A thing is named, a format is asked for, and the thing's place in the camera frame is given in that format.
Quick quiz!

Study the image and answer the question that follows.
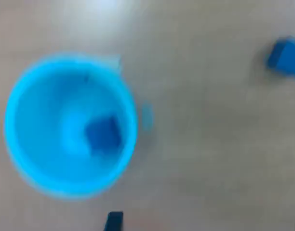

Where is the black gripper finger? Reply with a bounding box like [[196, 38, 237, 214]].
[[103, 211, 124, 231]]

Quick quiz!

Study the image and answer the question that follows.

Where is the blue cube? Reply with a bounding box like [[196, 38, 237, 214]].
[[265, 36, 295, 79], [84, 116, 123, 156]]

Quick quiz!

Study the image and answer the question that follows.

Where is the blue plastic bin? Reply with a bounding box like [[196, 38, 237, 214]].
[[4, 51, 138, 200]]

